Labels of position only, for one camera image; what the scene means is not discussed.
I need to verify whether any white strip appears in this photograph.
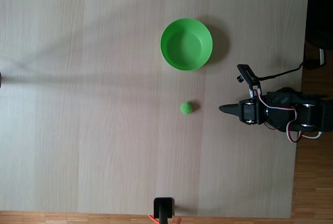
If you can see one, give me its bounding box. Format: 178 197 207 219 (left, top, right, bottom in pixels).
318 48 327 67

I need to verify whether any green plastic bowl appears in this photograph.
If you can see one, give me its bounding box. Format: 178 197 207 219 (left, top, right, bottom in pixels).
160 18 214 72

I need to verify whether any black camera cable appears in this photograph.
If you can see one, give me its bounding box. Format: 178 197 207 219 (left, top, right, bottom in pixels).
256 61 305 81

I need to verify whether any dark furniture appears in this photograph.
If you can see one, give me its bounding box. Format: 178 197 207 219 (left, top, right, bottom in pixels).
303 0 333 70

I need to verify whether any black camera on bracket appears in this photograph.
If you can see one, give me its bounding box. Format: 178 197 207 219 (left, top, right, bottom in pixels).
236 63 262 93

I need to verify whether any green pompom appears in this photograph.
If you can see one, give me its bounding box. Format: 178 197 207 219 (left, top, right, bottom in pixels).
180 101 194 115

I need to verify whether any orange cable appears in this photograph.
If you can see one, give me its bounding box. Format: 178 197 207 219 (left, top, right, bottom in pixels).
147 214 183 224

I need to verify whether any black stand clamp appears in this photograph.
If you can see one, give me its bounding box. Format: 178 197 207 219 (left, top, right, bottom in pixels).
153 196 175 224

